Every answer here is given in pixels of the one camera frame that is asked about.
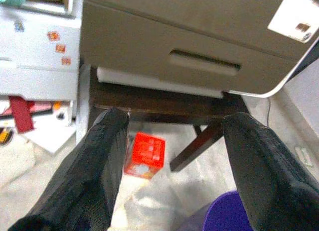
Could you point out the black stand legs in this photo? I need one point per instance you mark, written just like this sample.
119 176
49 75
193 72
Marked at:
162 104

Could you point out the small red carton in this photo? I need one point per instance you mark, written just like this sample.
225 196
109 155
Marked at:
147 153

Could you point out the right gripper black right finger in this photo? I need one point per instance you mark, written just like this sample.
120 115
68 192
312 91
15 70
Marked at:
271 181

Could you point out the white label sticker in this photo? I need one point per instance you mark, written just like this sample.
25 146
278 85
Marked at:
294 17

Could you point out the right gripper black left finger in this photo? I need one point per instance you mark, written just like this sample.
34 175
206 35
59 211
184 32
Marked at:
82 181

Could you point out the small white paper scrap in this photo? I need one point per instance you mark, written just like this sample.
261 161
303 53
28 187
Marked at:
304 156

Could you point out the purple plastic bucket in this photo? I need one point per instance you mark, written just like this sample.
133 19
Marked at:
226 213

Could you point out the white carton red marks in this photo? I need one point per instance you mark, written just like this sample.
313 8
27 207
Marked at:
37 54

